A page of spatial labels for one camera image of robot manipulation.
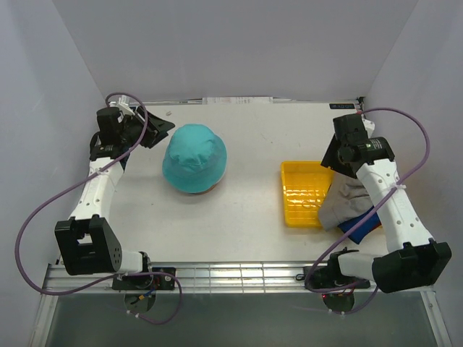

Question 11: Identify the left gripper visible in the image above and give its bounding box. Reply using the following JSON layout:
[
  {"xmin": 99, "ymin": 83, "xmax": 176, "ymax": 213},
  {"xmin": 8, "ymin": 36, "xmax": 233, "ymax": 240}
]
[{"xmin": 119, "ymin": 106, "xmax": 174, "ymax": 149}]

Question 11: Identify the grey bucket hat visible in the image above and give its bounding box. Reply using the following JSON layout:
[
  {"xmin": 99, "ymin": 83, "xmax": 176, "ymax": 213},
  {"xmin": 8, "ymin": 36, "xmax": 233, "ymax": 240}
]
[{"xmin": 318, "ymin": 173, "xmax": 373, "ymax": 230}]

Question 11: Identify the teal bucket hat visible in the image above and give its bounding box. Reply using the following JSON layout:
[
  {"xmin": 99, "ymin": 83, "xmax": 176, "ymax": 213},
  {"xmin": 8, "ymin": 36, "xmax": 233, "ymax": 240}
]
[{"xmin": 162, "ymin": 124, "xmax": 227, "ymax": 194}]

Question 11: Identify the white bucket hat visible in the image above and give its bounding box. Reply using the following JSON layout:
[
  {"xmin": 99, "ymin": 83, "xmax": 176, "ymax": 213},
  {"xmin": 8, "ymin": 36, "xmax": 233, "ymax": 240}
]
[{"xmin": 215, "ymin": 174, "xmax": 225, "ymax": 184}]

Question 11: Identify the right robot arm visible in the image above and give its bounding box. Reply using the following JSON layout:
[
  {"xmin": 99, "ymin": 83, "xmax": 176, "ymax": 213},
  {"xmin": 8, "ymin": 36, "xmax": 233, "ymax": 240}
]
[{"xmin": 305, "ymin": 113, "xmax": 451, "ymax": 294}]

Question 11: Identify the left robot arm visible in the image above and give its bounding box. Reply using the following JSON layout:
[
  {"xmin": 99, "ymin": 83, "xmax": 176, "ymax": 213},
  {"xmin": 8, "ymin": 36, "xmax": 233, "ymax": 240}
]
[{"xmin": 54, "ymin": 106, "xmax": 175, "ymax": 289}]

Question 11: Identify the yellow plastic tray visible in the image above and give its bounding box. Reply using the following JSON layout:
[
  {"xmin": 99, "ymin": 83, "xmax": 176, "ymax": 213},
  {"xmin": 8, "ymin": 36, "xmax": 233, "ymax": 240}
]
[{"xmin": 281, "ymin": 161, "xmax": 334, "ymax": 228}]

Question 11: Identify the paper label strip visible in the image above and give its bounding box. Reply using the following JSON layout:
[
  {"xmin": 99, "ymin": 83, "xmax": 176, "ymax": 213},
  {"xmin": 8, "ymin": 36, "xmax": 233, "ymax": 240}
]
[{"xmin": 202, "ymin": 96, "xmax": 273, "ymax": 105}]

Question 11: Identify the blue hat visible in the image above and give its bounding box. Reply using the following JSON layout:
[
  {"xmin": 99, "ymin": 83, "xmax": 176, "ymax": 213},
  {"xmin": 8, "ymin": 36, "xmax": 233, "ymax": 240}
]
[{"xmin": 338, "ymin": 213, "xmax": 381, "ymax": 244}]

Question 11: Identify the wooden hat stand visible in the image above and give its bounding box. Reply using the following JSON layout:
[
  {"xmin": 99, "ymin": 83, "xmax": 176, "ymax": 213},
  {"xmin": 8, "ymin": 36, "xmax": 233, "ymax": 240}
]
[{"xmin": 188, "ymin": 184, "xmax": 218, "ymax": 195}]

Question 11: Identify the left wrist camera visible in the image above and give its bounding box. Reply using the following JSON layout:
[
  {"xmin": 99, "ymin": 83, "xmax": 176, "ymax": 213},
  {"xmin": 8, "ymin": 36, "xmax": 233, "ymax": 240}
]
[{"xmin": 111, "ymin": 95, "xmax": 136, "ymax": 116}]

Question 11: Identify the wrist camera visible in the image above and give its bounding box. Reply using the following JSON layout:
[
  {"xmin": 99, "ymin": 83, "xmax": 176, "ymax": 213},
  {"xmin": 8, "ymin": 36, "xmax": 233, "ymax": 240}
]
[
  {"xmin": 357, "ymin": 111, "xmax": 375, "ymax": 138},
  {"xmin": 111, "ymin": 95, "xmax": 136, "ymax": 116}
]

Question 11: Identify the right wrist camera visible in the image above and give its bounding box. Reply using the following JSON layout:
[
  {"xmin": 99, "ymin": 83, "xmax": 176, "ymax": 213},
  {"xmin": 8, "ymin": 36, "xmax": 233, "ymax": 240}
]
[{"xmin": 357, "ymin": 111, "xmax": 375, "ymax": 138}]

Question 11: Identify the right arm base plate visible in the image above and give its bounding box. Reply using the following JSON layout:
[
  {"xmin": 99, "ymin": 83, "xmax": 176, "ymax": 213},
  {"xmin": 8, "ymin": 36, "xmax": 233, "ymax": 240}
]
[{"xmin": 305, "ymin": 266, "xmax": 370, "ymax": 289}]

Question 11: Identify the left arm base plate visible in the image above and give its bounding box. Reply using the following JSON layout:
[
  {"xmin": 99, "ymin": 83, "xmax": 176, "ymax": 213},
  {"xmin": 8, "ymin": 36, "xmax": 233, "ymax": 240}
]
[{"xmin": 111, "ymin": 275, "xmax": 176, "ymax": 291}]

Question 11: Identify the aluminium front rail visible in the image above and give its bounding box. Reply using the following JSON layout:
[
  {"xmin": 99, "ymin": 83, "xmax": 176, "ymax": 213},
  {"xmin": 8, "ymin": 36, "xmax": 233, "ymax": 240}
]
[{"xmin": 43, "ymin": 262, "xmax": 312, "ymax": 294}]

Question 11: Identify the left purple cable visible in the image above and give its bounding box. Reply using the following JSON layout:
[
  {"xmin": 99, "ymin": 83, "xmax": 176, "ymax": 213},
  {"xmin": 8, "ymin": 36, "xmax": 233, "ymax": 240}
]
[{"xmin": 14, "ymin": 93, "xmax": 185, "ymax": 326}]

